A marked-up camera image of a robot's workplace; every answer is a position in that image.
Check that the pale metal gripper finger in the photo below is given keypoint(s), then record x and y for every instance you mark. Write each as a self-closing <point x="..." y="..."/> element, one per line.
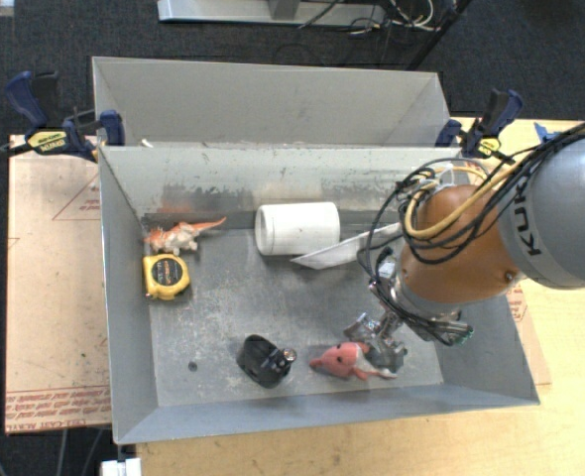
<point x="359" y="328"/>
<point x="382" y="370"/>

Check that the pink toy animal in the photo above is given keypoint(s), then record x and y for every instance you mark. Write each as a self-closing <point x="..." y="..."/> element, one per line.
<point x="337" y="360"/>

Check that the grey metal bin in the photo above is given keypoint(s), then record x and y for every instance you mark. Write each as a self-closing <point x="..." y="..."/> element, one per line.
<point x="272" y="290"/>

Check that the black device with silver knob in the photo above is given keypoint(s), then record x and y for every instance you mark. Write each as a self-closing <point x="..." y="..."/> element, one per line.
<point x="260" y="362"/>

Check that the white cylinder cup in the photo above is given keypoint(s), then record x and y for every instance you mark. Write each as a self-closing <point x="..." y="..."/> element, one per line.
<point x="297" y="228"/>

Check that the yellow tape measure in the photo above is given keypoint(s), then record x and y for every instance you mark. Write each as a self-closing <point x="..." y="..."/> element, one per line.
<point x="166" y="275"/>

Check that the orange toy dinosaur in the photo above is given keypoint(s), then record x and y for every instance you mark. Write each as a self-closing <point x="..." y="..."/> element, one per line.
<point x="178" y="236"/>

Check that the brown cardboard board red print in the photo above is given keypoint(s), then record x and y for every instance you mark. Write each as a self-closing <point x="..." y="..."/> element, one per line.
<point x="54" y="275"/>

